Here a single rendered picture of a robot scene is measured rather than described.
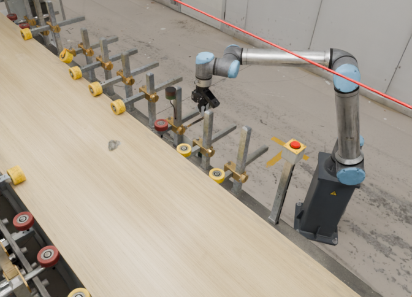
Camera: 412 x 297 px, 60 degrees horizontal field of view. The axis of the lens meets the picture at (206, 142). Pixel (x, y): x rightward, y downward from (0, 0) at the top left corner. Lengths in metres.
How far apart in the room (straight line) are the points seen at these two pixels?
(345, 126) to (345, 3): 2.48
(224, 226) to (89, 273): 0.58
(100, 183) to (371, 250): 1.98
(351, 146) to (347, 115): 0.21
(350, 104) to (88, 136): 1.38
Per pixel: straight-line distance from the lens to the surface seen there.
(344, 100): 1.86
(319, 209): 2.58
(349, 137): 1.99
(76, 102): 2.35
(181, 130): 2.11
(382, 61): 4.26
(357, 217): 3.06
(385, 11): 4.12
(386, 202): 3.28
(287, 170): 1.62
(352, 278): 1.86
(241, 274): 1.50
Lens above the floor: 2.21
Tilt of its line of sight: 42 degrees down
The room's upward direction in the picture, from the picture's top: 4 degrees clockwise
